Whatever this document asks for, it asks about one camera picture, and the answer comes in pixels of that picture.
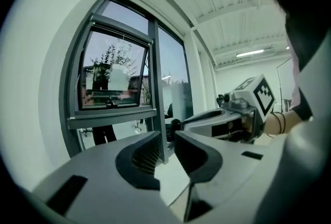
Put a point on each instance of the person's right hand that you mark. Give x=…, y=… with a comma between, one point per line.
x=247, y=124

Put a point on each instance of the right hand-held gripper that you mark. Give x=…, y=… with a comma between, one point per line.
x=256, y=98

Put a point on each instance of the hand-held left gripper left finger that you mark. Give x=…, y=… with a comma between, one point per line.
x=108, y=166

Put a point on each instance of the person's right forearm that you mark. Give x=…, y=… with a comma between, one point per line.
x=289, y=122

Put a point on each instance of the person's black and pink top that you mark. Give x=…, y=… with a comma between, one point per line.
x=305, y=104

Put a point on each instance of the small grey fisheye camera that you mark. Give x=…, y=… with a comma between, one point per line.
x=228, y=98

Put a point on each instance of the long ceiling lamp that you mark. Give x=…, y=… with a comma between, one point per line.
x=249, y=53

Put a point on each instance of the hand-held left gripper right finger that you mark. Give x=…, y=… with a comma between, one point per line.
x=227, y=171

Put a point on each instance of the dark grey window frame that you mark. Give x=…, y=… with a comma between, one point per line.
x=155, y=75

